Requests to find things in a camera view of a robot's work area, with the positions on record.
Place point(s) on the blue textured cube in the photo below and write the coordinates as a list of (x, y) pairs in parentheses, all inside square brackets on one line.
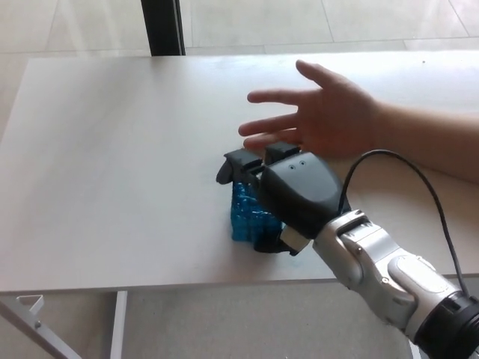
[(249, 213)]

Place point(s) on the white straight table bar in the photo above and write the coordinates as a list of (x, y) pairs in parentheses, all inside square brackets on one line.
[(118, 325)]

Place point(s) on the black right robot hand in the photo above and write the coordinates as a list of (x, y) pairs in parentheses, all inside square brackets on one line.
[(301, 190)]

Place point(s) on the bare person hand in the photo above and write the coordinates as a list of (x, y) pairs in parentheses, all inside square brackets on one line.
[(337, 119)]

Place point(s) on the bare person forearm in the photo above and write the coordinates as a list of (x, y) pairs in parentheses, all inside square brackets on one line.
[(430, 140)]

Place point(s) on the black vertical pillar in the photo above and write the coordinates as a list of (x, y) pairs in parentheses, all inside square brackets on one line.
[(162, 28)]

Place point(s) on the white slanted table leg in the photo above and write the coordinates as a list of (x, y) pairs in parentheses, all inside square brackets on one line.
[(28, 331)]

